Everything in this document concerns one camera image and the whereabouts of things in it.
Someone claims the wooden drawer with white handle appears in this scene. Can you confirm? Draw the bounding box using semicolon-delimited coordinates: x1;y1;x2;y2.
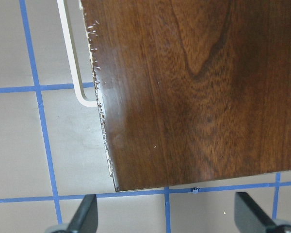
57;0;97;108

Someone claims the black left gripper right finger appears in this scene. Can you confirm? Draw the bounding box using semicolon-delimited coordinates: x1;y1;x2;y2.
234;192;291;233

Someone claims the dark wooden drawer cabinet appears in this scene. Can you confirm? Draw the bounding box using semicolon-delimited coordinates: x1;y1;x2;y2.
81;0;291;191

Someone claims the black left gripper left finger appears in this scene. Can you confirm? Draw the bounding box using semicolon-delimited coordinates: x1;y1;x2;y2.
45;194;98;233

